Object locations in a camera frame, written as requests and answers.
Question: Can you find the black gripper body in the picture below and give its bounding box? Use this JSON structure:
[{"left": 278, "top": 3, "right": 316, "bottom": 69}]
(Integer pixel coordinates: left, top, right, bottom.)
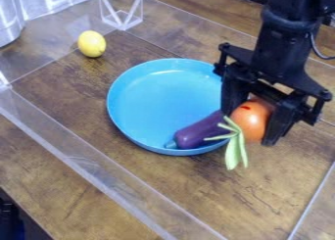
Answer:
[{"left": 215, "top": 9, "right": 332, "bottom": 124}]

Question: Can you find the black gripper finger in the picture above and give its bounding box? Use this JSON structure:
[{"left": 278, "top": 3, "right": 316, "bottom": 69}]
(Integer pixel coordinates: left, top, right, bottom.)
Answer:
[
  {"left": 221, "top": 74, "right": 249, "bottom": 116},
  {"left": 262, "top": 98, "right": 303, "bottom": 146}
]

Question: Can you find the orange toy carrot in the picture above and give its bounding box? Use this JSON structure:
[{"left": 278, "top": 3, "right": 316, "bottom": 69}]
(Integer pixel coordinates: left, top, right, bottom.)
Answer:
[{"left": 204, "top": 98, "right": 274, "bottom": 170}]

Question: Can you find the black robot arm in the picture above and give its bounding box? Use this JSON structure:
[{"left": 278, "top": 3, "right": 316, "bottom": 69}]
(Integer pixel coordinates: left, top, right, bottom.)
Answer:
[{"left": 213, "top": 0, "right": 335, "bottom": 146}]

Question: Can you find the blue round tray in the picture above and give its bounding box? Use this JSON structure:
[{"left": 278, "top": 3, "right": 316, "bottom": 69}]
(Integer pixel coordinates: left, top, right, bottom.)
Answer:
[{"left": 105, "top": 58, "right": 243, "bottom": 156}]

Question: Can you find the purple toy eggplant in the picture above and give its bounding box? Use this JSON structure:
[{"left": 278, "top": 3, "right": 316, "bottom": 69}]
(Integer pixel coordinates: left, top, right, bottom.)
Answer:
[{"left": 165, "top": 111, "right": 229, "bottom": 150}]

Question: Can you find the yellow toy lemon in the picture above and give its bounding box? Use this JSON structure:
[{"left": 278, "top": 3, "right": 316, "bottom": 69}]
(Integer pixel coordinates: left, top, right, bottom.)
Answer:
[{"left": 77, "top": 30, "right": 105, "bottom": 58}]

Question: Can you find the grey white curtain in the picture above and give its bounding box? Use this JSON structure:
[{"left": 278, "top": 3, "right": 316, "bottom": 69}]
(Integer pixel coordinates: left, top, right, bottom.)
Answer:
[{"left": 0, "top": 0, "right": 89, "bottom": 48}]

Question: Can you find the black cable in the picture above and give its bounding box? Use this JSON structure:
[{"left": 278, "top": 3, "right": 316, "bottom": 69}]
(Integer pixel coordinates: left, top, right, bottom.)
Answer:
[{"left": 308, "top": 31, "right": 335, "bottom": 61}]

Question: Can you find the clear acrylic corner bracket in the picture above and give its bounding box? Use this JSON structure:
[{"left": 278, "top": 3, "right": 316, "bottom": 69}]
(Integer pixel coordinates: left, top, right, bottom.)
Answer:
[{"left": 99, "top": 0, "right": 143, "bottom": 31}]

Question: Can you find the clear acrylic enclosure wall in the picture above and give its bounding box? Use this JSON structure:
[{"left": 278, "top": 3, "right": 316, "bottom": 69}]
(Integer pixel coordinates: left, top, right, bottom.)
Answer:
[{"left": 0, "top": 0, "right": 335, "bottom": 240}]

